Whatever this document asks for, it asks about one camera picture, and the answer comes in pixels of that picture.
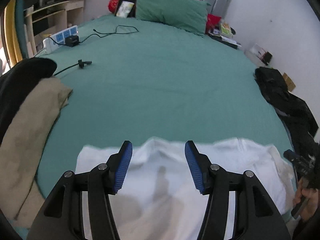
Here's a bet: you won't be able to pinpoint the white hooded jacket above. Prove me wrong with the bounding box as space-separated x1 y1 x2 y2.
75 136 297 240

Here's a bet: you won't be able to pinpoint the black clothes pile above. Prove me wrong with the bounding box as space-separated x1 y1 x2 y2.
254 67 319 160

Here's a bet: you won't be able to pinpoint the person's right hand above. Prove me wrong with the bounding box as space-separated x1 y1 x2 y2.
293 178 319 222

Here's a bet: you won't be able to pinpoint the cardboard boxes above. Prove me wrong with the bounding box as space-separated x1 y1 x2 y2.
283 73 296 92

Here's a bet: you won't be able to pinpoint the green bed with sheet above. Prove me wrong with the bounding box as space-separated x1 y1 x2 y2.
36 16 290 197

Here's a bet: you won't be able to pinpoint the beige folded garment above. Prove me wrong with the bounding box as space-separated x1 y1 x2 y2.
1 77 72 228

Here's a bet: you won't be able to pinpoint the white bedside cabinet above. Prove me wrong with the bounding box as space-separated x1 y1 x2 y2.
244 44 273 67

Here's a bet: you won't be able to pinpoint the black folded garment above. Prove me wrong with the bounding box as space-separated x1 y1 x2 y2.
1 57 57 139

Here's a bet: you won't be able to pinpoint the pile of books and snacks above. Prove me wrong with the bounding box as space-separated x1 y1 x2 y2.
207 21 242 50

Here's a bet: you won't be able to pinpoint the white blue power strip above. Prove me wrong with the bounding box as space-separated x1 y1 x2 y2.
43 25 78 54

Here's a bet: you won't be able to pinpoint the small red pillow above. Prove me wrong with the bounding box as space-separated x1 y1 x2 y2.
206 14 221 34

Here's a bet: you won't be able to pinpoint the yellow curtain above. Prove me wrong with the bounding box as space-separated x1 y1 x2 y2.
4 0 23 68

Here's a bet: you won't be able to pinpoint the green pillow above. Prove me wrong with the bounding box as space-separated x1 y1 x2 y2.
136 0 209 36

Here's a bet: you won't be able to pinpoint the tablet with box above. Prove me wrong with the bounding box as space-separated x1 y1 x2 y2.
114 0 137 18

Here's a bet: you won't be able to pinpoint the wooden desk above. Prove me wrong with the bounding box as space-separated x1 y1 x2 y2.
24 0 86 56

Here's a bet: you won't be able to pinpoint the teal curtain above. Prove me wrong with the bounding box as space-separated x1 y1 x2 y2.
15 0 28 59

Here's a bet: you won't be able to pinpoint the black cable with plug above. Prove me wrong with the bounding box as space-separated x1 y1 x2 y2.
53 59 93 77

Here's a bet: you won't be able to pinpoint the black charger cable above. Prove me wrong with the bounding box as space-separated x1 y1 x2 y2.
48 24 140 48

